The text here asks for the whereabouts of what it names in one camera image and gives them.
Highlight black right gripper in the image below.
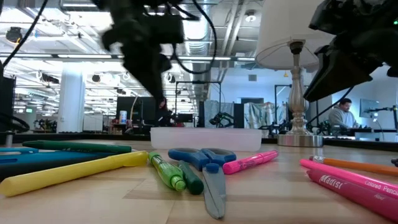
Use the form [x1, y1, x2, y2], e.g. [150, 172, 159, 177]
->
[303, 0, 398, 103]

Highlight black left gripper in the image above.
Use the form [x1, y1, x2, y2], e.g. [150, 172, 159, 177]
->
[93, 0, 187, 100]

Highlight orange pencil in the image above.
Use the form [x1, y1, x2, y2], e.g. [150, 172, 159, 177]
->
[309, 155, 398, 177]

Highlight green mechanical pencil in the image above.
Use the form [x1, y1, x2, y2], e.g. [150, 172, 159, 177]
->
[148, 151, 187, 192]

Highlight green crayon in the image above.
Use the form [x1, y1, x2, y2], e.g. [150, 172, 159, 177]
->
[22, 139, 132, 154]
[176, 160, 205, 196]

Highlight pink colored pencil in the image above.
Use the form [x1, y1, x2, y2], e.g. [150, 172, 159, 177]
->
[299, 158, 398, 200]

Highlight pink highlighter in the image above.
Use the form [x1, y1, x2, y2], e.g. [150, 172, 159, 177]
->
[222, 150, 279, 175]

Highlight large pink marker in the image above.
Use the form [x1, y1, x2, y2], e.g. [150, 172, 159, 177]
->
[306, 169, 398, 222]

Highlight blue handled scissors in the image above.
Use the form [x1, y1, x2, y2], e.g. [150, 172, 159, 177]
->
[167, 147, 237, 220]

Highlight blue pen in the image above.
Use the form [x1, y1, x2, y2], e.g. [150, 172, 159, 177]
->
[0, 147, 118, 166]

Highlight yellow highlighter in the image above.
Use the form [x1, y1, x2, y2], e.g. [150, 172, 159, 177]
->
[0, 151, 149, 197]

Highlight black pen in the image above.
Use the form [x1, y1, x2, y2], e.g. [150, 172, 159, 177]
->
[0, 155, 121, 180]

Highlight clear box with pink lid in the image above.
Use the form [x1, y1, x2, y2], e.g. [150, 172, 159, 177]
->
[150, 126, 263, 152]

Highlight black monitor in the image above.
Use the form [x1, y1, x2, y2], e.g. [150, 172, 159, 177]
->
[116, 96, 156, 127]

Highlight person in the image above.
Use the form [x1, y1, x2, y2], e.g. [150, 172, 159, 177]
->
[157, 98, 175, 127]
[328, 98, 361, 129]

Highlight lamp with white shade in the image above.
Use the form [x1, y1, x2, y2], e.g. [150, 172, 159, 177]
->
[254, 0, 336, 147]

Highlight crumpled grey tarp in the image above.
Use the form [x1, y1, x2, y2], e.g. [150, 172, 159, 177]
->
[244, 101, 289, 129]
[204, 100, 234, 128]

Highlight white pillar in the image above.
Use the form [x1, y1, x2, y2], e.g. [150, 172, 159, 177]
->
[57, 67, 86, 134]

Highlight black ceiling spotlight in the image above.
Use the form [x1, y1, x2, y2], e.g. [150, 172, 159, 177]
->
[5, 26, 24, 44]

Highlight dark screen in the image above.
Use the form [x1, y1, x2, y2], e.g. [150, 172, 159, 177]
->
[0, 76, 16, 133]

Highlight wall mounted monitor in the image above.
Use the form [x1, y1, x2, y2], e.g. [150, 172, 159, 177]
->
[359, 98, 381, 119]

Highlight silver air duct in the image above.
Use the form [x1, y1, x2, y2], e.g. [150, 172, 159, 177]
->
[183, 0, 214, 100]

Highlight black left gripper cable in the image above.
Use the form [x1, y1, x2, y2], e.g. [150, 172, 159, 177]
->
[172, 0, 218, 75]

